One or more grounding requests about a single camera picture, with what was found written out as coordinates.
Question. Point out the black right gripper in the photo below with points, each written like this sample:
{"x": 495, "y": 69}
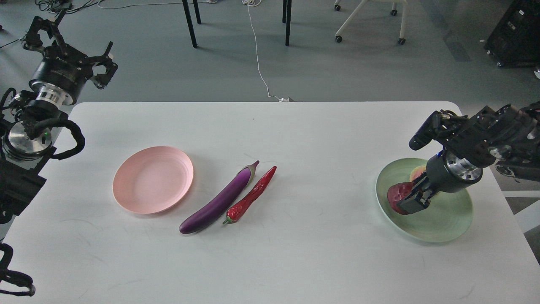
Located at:
{"x": 445, "y": 172}

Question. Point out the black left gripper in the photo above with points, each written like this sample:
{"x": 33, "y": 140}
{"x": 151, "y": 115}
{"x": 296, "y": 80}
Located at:
{"x": 59, "y": 76}

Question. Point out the dark red pomegranate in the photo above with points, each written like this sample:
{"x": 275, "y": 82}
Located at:
{"x": 399, "y": 197}

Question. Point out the yellow pink guava fruit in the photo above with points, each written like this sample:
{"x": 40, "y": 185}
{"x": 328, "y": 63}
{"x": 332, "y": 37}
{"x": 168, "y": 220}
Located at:
{"x": 416, "y": 172}

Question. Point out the red chili pepper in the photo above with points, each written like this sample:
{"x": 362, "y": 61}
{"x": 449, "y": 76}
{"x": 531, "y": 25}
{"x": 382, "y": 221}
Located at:
{"x": 238, "y": 210}

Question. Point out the purple eggplant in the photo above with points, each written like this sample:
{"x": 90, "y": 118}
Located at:
{"x": 209, "y": 213}

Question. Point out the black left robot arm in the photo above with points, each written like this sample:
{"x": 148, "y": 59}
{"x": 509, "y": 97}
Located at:
{"x": 34, "y": 129}

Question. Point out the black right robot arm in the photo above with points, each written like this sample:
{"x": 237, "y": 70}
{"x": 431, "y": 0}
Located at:
{"x": 508, "y": 138}

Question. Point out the light green plate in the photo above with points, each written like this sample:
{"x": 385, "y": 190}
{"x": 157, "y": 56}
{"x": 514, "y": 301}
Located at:
{"x": 447, "y": 218}

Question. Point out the pink plate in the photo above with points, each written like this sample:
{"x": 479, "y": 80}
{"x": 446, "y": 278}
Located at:
{"x": 153, "y": 180}

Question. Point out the black equipment case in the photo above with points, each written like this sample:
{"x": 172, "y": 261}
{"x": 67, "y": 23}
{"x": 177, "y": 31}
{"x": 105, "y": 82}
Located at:
{"x": 515, "y": 41}

